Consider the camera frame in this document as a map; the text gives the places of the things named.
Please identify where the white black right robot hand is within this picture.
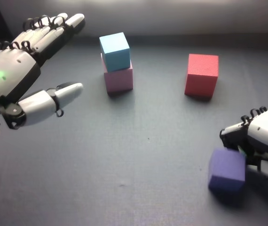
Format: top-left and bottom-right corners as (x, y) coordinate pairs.
(220, 102), (268, 179)

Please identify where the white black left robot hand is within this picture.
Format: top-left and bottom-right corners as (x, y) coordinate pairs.
(0, 13), (87, 129)

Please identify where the small purple cube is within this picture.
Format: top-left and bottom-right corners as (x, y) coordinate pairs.
(208, 148), (246, 193)

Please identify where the blue foam block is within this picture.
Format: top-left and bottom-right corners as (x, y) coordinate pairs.
(99, 32), (130, 73)

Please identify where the red foam cube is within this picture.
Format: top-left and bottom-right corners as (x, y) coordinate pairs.
(184, 53), (220, 97)

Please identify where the pink foam block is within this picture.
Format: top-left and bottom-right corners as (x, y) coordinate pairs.
(100, 53), (134, 95)

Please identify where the grey table cloth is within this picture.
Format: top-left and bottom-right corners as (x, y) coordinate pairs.
(0, 34), (268, 226)

